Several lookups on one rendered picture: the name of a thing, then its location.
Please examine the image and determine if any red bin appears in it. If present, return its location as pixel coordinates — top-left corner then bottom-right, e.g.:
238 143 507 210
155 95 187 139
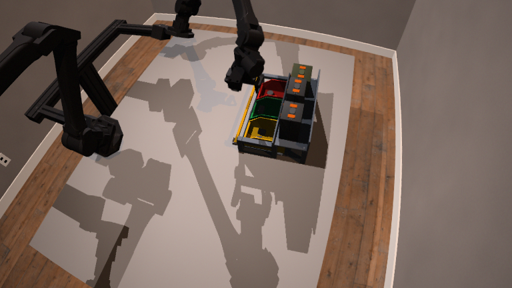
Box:
257 79 287 100

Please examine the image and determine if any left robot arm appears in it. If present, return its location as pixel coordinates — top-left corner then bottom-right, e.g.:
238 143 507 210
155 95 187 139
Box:
167 0 265 92

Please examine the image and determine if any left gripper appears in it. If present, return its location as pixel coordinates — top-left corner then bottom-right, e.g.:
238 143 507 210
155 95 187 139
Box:
225 67 264 94

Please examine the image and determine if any dark grey shelf rack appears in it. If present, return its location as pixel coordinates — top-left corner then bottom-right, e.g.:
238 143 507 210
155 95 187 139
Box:
232 70 320 164

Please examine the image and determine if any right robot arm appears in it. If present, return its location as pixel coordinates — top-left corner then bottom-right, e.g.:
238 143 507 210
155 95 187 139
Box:
0 21 115 157

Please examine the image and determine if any green open bin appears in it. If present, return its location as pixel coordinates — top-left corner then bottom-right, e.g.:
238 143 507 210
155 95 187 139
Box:
250 97 282 120

